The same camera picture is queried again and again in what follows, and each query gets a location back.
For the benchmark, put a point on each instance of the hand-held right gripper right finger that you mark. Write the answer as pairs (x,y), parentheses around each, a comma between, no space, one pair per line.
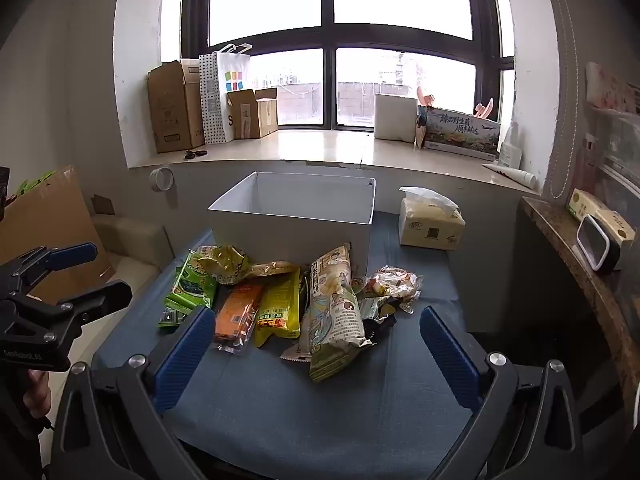
(450,360)

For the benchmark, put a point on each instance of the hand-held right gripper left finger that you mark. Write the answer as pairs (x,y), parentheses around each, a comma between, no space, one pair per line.
(185,355)

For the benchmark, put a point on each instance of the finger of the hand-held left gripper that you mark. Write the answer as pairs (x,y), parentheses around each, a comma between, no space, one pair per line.
(70,254)
(100,297)

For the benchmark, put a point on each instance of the orange snack packet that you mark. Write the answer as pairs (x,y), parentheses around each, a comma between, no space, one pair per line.
(235,312)

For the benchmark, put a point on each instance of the green seaweed snack packet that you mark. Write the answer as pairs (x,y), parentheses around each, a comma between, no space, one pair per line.
(192,280)

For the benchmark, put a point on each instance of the black snack packet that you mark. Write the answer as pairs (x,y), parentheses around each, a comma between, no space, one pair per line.
(377,327)

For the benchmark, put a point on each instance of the clear candy bag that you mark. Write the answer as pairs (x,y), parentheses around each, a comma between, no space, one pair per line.
(395,280)

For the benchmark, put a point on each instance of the yellow-green crinkled snack packet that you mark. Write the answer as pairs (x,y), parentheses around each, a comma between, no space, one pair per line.
(225,262)

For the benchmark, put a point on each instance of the yellow snack packet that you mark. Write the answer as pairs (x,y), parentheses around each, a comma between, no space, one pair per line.
(277,310)

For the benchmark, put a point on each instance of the large beige illustrated snack packet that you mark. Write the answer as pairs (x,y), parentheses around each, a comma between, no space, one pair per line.
(330,320)

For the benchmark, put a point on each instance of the white box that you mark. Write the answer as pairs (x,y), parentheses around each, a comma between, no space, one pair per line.
(290,240)

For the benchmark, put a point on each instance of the person's left hand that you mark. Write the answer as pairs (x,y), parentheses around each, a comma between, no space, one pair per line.
(39,396)

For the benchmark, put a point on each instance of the flat cardboard sheet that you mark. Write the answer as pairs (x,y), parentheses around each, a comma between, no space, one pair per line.
(55,220)

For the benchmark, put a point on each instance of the green packets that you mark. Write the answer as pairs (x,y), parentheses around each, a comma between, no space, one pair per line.
(35,182)

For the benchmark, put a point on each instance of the white tape roll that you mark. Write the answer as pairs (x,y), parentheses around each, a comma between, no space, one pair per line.
(152,180)

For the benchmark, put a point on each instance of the soft tissue pack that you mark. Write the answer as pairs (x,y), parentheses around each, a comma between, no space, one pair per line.
(430,230)

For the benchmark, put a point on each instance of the black scissors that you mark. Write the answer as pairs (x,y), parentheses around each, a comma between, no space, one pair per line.
(195,154)

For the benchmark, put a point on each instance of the granite side counter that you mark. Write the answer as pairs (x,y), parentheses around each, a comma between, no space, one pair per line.
(575,260)

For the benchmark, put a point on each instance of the tall cardboard box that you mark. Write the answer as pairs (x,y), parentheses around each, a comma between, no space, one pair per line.
(172,110)

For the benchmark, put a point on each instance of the white tube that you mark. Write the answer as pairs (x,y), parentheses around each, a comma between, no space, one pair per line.
(520,176)

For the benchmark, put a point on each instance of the white dotted paper bag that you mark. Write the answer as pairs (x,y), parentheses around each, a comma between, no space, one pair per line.
(215,105)

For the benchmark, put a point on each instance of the yellow-green tissue box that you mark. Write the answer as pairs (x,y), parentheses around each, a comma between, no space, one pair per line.
(600,212)

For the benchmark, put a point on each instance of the white bottle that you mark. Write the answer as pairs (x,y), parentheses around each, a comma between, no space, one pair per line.
(509,152)

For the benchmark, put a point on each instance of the wooden skewers bundle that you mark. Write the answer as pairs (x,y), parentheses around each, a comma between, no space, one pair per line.
(419,137)

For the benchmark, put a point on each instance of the small open cardboard box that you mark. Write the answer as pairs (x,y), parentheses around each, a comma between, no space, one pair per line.
(250,115)

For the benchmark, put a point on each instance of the long printed carton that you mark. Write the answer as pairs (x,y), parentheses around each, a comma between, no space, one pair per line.
(460,132)

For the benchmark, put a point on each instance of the marble window sill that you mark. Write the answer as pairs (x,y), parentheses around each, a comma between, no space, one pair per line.
(310,145)

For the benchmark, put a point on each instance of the white foam block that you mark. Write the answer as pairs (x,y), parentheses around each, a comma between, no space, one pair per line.
(395,117)

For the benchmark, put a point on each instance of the grey stitched curtain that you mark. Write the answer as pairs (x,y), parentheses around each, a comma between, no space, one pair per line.
(565,85)

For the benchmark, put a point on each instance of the red-printed plastic bag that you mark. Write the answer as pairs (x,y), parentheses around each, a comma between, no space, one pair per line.
(612,87)

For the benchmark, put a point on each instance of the dark-framed window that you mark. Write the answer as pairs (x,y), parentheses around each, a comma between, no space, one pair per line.
(327,35)

